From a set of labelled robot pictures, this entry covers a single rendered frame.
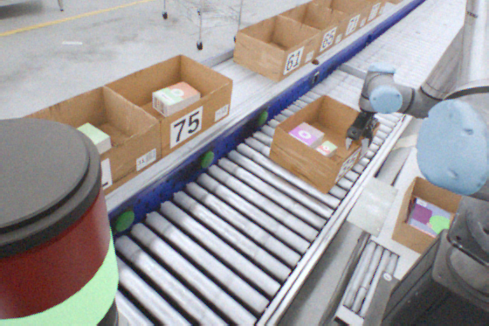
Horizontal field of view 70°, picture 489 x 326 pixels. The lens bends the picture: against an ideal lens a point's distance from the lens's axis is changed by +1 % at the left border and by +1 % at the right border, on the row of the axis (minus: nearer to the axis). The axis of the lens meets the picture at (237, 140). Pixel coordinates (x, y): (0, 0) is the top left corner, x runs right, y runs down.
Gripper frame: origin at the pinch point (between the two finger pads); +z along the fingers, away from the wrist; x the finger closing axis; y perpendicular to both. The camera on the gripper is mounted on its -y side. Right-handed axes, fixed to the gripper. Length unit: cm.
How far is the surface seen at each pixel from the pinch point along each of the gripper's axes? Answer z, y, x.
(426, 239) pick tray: 7.6, -20.5, -34.8
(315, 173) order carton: 3.8, -18.5, 7.6
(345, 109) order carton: -4.5, 21.1, 14.0
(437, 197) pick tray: 10.4, 7.4, -33.5
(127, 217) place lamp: -1, -80, 42
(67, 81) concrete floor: 60, 15, 256
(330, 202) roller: 12.6, -20.1, -1.2
